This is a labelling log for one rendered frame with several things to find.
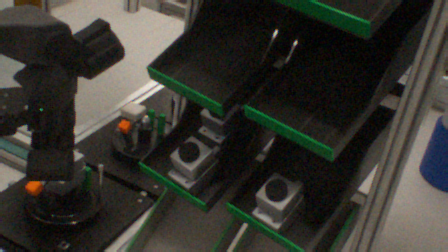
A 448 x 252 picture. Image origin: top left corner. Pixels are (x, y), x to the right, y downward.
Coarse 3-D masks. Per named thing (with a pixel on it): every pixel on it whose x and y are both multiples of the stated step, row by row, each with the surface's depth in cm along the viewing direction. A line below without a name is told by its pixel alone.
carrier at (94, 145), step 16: (128, 112) 146; (144, 112) 149; (112, 128) 143; (144, 128) 134; (160, 128) 139; (80, 144) 136; (96, 144) 137; (112, 144) 135; (144, 144) 136; (96, 160) 132; (112, 160) 133; (128, 160) 132; (112, 176) 129; (128, 176) 129; (144, 176) 129; (160, 192) 126
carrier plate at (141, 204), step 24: (0, 192) 119; (24, 192) 120; (120, 192) 124; (0, 216) 114; (24, 216) 115; (120, 216) 118; (24, 240) 110; (48, 240) 110; (72, 240) 111; (96, 240) 112
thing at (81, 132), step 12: (156, 84) 165; (132, 96) 158; (144, 96) 159; (108, 108) 152; (120, 108) 153; (96, 120) 147; (108, 120) 147; (72, 132) 141; (84, 132) 143; (144, 216) 121; (132, 228) 117; (120, 240) 114
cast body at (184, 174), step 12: (192, 144) 87; (204, 144) 88; (180, 156) 86; (192, 156) 86; (204, 156) 87; (216, 156) 93; (180, 168) 88; (192, 168) 86; (204, 168) 88; (216, 168) 91; (180, 180) 89; (192, 180) 88; (204, 180) 90; (192, 192) 89
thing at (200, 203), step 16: (192, 112) 98; (176, 128) 97; (192, 128) 98; (256, 128) 97; (160, 144) 95; (176, 144) 97; (240, 144) 95; (256, 144) 92; (144, 160) 93; (160, 160) 95; (224, 160) 94; (240, 160) 93; (160, 176) 91; (224, 176) 92; (176, 192) 91; (208, 192) 90; (224, 192) 90; (208, 208) 88
